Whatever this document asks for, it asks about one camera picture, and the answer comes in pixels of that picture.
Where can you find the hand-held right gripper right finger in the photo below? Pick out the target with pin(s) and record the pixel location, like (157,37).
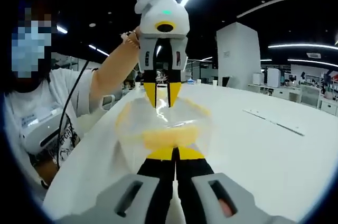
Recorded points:
(195,176)

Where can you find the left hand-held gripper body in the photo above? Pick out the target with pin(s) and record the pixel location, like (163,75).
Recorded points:
(163,10)

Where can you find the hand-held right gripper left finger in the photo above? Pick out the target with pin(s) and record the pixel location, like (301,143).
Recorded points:
(155,176)

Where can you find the clear plastic bag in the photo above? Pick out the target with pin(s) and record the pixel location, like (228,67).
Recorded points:
(169,136)

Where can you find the person's left hand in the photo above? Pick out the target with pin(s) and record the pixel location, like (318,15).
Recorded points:
(136,35)

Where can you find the small blue object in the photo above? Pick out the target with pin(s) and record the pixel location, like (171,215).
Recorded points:
(190,81)

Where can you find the white paper cup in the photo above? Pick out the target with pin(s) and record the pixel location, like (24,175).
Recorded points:
(200,81)
(215,83)

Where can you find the black office chair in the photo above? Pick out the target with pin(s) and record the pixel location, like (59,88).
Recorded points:
(226,81)

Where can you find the white square pillar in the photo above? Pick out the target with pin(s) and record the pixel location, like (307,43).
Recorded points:
(237,57)

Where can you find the flat white strip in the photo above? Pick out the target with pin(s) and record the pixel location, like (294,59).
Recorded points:
(274,122)

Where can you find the white cabinet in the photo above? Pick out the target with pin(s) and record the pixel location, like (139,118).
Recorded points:
(274,77)

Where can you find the person in white shirt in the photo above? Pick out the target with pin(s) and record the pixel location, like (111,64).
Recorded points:
(31,102)

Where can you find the white chest device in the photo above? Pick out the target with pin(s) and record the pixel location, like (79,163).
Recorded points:
(37,134)

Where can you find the ceiling air vent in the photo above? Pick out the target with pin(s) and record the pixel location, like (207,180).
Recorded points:
(314,55)

